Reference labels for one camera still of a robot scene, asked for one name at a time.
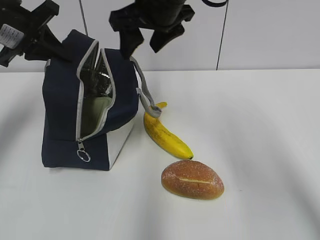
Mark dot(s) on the yellow banana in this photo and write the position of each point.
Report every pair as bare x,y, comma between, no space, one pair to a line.
165,139

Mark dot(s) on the navy blue lunch bag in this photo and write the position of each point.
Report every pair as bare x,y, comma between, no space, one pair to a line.
90,105

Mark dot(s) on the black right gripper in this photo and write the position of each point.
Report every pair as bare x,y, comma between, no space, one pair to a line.
160,15

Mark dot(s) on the brown bread roll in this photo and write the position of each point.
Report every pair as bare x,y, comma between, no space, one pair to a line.
192,179

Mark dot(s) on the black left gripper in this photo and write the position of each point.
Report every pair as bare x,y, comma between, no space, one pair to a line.
26,33

